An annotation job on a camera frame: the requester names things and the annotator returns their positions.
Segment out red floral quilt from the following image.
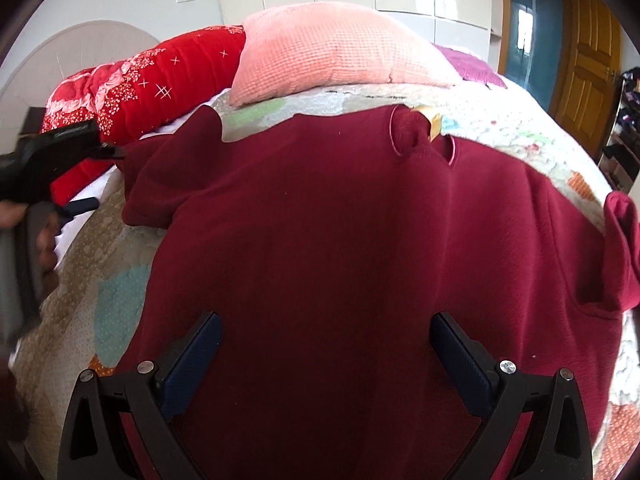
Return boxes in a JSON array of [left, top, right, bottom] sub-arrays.
[[40, 24, 248, 207]]

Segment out beige arched headboard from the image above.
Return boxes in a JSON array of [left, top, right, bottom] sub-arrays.
[[1, 21, 158, 153]]

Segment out person's left hand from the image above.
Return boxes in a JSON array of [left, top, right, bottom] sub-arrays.
[[1, 200, 58, 278]]

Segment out cluttered shoe rack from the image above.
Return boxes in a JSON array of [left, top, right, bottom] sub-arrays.
[[598, 66, 639, 194]]

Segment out heart patterned patchwork bedspread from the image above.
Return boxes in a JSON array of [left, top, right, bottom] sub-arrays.
[[13, 82, 611, 479]]

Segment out pink waffle pillow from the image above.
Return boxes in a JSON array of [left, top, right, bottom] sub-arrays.
[[229, 2, 461, 107]]

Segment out dark red knit sweater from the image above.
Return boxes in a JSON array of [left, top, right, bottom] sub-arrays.
[[119, 105, 639, 479]]

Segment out yellow sweater neck label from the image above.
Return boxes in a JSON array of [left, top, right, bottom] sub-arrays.
[[412, 105, 442, 140]]

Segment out magenta blanket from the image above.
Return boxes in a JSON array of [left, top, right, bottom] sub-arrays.
[[435, 44, 506, 88]]

